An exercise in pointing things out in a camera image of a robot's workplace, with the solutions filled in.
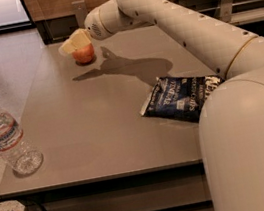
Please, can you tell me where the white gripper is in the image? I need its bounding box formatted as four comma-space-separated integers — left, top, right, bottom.
58, 7, 112, 56

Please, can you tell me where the red apple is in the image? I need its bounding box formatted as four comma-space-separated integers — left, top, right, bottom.
72, 44, 95, 64

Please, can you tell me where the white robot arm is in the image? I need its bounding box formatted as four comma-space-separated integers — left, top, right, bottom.
59, 0, 264, 211

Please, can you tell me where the clear plastic water bottle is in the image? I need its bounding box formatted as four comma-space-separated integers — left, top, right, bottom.
0, 107, 44, 176

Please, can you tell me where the blue Kettle chips bag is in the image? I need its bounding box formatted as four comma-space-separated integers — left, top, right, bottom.
140, 75, 224, 123

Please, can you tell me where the grey cabinet with drawers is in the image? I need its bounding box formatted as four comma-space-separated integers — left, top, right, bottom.
0, 26, 213, 211

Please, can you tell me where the left metal bracket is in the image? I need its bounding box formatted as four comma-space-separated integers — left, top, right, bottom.
72, 0, 87, 28

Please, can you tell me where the metal rail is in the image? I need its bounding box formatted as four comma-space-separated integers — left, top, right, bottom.
51, 0, 264, 43

